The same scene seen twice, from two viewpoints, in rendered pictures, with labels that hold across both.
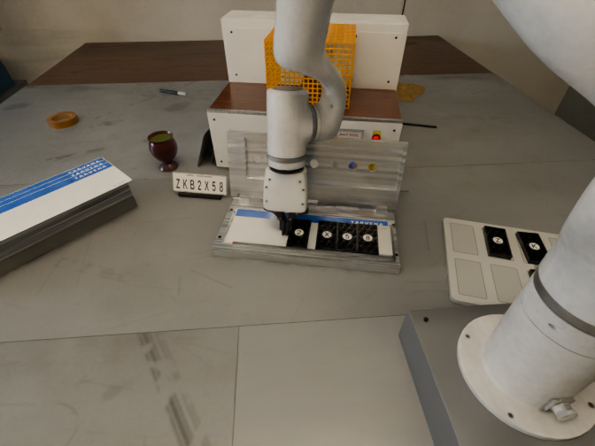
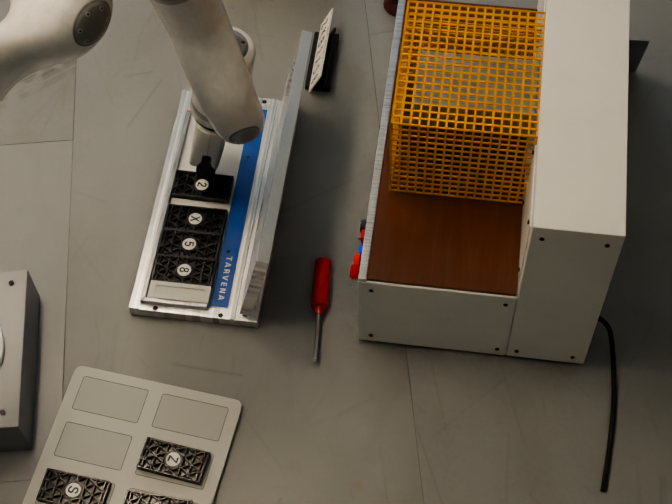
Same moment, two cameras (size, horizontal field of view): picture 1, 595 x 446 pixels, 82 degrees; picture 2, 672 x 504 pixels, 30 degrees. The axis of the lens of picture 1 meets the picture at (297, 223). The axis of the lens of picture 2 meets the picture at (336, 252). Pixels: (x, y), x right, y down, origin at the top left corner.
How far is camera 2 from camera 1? 1.86 m
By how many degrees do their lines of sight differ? 56
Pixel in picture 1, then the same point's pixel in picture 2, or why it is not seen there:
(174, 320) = (87, 80)
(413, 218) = (250, 359)
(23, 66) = not seen: outside the picture
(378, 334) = (42, 275)
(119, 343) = not seen: hidden behind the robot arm
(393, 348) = not seen: hidden behind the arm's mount
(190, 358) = (40, 103)
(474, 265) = (132, 413)
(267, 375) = (12, 170)
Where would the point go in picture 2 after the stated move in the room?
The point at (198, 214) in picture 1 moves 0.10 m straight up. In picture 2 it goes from (270, 68) to (266, 31)
